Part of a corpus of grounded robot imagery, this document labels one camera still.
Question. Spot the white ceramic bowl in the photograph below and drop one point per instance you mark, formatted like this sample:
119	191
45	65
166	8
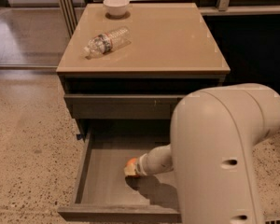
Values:
116	8

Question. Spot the metal window frame rail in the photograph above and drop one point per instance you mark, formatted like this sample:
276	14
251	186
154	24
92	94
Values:
69	15

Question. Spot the clear plastic water bottle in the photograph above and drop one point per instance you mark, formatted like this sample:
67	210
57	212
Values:
107	42

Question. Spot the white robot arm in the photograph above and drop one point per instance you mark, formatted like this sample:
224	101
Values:
212	134

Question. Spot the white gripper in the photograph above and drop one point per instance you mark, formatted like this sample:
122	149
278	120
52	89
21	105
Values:
141	166

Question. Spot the orange fruit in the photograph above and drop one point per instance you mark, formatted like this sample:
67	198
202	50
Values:
131	164

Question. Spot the closed grey top drawer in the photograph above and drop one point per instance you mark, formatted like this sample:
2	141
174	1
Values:
124	106

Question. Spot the open grey middle drawer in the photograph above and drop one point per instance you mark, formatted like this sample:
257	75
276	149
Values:
103	193

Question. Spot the brown drawer cabinet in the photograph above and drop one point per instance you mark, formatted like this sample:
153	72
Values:
172	52

